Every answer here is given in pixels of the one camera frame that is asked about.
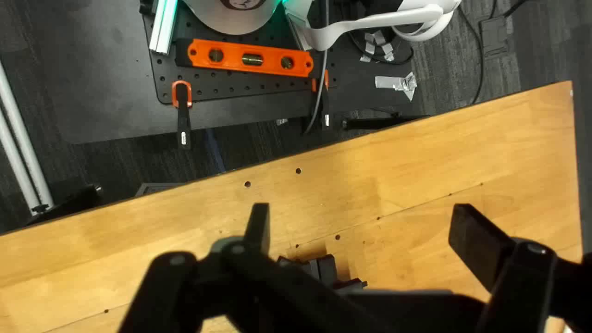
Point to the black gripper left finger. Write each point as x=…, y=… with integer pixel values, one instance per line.
x=185, y=289

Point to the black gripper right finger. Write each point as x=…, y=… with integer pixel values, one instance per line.
x=523, y=284

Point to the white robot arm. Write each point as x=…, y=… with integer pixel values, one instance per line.
x=231, y=15

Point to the white metal pole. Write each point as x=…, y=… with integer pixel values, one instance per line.
x=11, y=163
x=27, y=158

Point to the white tape scrap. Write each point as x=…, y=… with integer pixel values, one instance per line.
x=397, y=84

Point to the orange spirit level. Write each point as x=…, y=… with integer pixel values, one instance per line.
x=246, y=58

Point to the silver aluminium extrusion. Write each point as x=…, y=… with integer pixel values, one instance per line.
x=162, y=25

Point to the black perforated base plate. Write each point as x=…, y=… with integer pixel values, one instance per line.
x=259, y=88

